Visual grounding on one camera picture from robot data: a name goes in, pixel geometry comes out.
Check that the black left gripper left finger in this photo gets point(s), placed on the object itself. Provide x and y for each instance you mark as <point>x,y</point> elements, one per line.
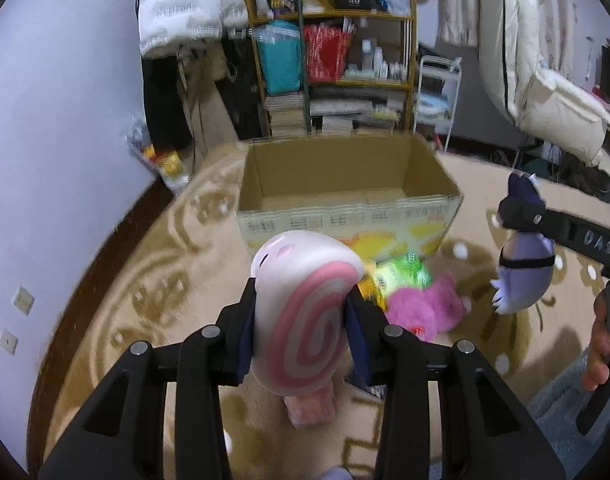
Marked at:
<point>118,432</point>

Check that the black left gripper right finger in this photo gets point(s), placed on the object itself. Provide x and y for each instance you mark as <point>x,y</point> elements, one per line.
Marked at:
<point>486,431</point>

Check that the purple white round plush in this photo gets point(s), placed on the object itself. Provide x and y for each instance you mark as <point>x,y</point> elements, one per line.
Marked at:
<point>527,257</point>

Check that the pink swirl roll plush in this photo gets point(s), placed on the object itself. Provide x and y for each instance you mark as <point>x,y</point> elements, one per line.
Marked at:
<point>301,279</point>

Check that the yellow duck plush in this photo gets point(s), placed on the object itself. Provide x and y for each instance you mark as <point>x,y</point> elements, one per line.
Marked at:
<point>368,287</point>

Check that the person's right hand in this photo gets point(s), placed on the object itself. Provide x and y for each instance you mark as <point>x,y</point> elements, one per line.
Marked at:
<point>596,372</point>

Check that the pink fluffy plush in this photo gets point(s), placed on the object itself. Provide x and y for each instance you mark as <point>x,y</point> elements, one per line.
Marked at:
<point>428,312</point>

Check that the beige patterned round rug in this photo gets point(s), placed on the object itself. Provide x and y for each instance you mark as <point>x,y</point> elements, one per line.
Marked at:
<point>193,262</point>

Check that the pink towel in plastic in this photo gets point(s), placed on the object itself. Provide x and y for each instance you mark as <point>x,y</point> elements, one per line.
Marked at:
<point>311,409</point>

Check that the green snack packet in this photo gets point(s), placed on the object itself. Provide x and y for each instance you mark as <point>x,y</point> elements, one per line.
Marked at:
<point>406,271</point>

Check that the open cardboard box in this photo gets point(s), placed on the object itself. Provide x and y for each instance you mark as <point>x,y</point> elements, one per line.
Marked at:
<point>382,196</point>

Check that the white rolling cart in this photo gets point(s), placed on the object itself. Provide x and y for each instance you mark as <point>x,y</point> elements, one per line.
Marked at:
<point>437,95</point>

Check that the plastic bag of toys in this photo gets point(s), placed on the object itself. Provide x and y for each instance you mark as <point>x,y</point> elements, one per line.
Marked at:
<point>166,164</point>

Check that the wooden bookshelf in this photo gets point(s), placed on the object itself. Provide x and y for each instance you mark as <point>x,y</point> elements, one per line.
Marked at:
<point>376,89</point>

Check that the red patterned bag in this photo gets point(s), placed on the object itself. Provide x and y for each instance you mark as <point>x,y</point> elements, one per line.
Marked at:
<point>326,52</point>

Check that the stack of books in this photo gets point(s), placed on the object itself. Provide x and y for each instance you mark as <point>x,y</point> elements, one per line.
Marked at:
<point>286,115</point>

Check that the teal storage bag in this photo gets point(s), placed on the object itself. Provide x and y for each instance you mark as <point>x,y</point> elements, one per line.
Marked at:
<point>279,50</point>

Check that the white puffer jacket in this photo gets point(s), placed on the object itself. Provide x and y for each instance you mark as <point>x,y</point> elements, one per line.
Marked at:
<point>168,26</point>

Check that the lower wall socket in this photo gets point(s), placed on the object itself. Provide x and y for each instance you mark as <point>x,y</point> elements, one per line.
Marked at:
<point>8,341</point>

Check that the wall socket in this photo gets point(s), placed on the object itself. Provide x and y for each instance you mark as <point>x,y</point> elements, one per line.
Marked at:
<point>8,341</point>
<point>23,300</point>

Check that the upper wall socket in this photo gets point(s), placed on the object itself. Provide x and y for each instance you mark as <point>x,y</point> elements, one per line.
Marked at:
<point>23,300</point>

